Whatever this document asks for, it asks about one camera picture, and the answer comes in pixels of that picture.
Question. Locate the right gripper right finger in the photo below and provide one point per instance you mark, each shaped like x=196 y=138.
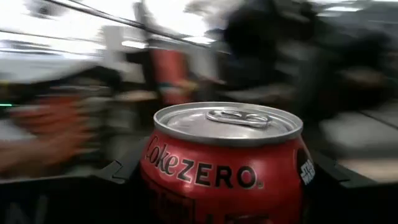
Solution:
x=357 y=205

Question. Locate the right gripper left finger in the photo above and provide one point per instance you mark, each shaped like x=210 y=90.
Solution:
x=77 y=202

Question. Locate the red Coca-Cola Zero can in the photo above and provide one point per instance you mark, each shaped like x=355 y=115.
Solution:
x=224 y=161

